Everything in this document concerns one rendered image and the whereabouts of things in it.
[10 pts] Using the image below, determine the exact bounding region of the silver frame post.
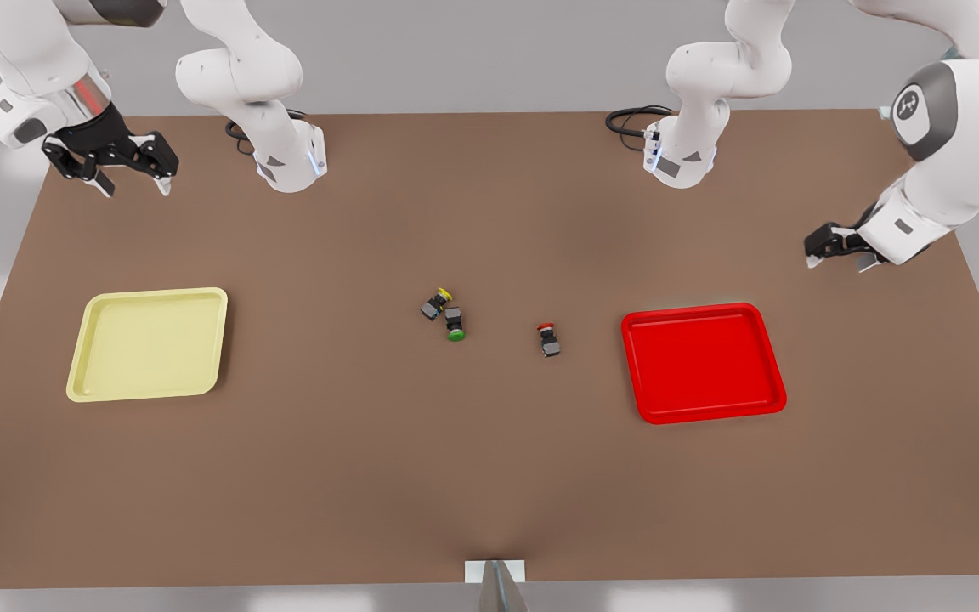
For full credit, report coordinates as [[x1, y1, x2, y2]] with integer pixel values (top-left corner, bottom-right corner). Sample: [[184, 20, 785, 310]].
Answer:
[[465, 559, 529, 612]]

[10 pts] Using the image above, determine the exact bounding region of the black cable loop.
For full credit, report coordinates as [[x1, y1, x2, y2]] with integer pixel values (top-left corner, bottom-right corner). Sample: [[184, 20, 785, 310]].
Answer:
[[605, 105, 676, 153], [225, 109, 308, 156]]

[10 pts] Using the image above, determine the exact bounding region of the yellow tray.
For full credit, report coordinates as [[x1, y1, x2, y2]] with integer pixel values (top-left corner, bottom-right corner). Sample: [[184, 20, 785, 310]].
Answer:
[[65, 287, 229, 403]]

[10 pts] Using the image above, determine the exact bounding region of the red tray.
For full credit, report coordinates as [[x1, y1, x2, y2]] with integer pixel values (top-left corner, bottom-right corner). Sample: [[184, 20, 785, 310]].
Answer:
[[621, 303, 788, 424]]

